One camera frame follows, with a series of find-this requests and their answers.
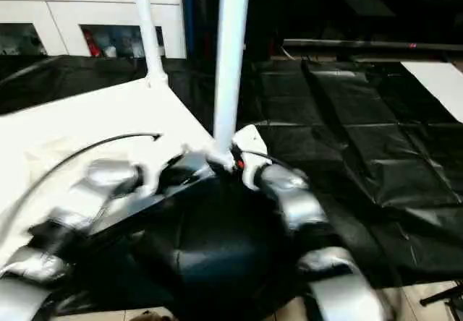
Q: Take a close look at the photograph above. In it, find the white plastic table top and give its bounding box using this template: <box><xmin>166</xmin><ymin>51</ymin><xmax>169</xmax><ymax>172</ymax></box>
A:
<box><xmin>0</xmin><ymin>74</ymin><xmax>219</xmax><ymax>265</ymax></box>

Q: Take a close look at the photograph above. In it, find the black plastic mat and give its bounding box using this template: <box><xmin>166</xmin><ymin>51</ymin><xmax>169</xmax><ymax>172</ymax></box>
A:
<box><xmin>0</xmin><ymin>50</ymin><xmax>463</xmax><ymax>320</ymax></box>

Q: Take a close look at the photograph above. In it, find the red bottle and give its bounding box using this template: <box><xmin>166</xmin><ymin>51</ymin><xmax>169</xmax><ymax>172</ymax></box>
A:
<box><xmin>83</xmin><ymin>32</ymin><xmax>99</xmax><ymax>56</ymax></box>

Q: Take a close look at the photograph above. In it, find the black bar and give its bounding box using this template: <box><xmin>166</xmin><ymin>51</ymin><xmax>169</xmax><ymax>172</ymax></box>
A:
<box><xmin>282</xmin><ymin>38</ymin><xmax>463</xmax><ymax>53</ymax></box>

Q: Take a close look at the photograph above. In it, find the white cabinet with glass doors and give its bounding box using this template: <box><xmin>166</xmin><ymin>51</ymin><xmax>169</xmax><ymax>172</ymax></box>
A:
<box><xmin>0</xmin><ymin>0</ymin><xmax>189</xmax><ymax>59</ymax></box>

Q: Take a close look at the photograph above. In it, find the black stand foot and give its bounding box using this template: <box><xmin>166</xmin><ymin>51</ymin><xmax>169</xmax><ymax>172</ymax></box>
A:
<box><xmin>420</xmin><ymin>283</ymin><xmax>463</xmax><ymax>309</ymax></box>

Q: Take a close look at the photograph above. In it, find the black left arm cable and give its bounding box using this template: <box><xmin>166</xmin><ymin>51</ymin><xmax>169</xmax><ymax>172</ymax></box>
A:
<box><xmin>0</xmin><ymin>132</ymin><xmax>163</xmax><ymax>224</ymax></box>

